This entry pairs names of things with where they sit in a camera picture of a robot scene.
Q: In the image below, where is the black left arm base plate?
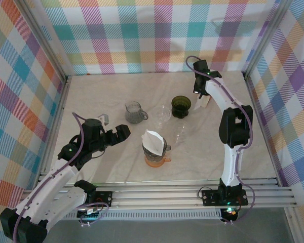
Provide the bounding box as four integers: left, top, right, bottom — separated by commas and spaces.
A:
87, 191, 113, 208

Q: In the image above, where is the orange coffee server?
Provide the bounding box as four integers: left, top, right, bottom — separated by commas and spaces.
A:
144, 154, 172, 168

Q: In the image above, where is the orange coffee filter pack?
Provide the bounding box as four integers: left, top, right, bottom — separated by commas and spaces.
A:
194, 94, 210, 111

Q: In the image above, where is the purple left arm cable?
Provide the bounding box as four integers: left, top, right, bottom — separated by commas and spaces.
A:
12, 112, 109, 243

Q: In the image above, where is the right circuit board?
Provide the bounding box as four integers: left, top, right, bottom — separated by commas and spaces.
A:
221, 207, 238, 217

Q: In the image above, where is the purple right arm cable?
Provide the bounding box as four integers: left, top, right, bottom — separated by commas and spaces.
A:
186, 56, 256, 225

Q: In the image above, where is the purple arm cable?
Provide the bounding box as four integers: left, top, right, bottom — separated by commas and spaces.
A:
186, 56, 256, 225
12, 112, 109, 243

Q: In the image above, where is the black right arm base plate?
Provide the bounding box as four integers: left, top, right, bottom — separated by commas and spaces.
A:
201, 188, 248, 206

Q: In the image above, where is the slotted grey cable duct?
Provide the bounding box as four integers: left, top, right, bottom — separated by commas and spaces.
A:
63, 211, 222, 221

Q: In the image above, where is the aluminium side rail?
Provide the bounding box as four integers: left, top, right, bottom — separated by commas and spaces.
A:
44, 75, 72, 179
243, 72, 282, 187

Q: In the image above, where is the grey glass coffee server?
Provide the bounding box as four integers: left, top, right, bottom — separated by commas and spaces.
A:
124, 101, 149, 125

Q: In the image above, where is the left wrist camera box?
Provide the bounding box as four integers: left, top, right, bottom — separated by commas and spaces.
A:
96, 114, 109, 127

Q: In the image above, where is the dark green coffee dripper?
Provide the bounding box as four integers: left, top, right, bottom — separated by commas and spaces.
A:
171, 95, 193, 119

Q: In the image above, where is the grey plastic coffee dripper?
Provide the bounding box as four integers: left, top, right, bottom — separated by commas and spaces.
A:
142, 141, 172, 163

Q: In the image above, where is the white paper coffee filter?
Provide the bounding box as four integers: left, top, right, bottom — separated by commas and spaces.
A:
141, 129, 167, 157

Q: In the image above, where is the aluminium mounting rail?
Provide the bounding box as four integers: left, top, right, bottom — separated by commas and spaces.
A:
17, 178, 298, 213

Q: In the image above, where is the aluminium frame post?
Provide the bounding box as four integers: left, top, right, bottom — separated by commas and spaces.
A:
15, 0, 72, 82
242, 0, 294, 79

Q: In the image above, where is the left green circuit board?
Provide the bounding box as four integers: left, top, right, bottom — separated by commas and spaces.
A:
77, 209, 102, 221

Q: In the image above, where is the clear glass coffee server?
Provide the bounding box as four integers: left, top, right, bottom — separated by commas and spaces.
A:
173, 123, 188, 145

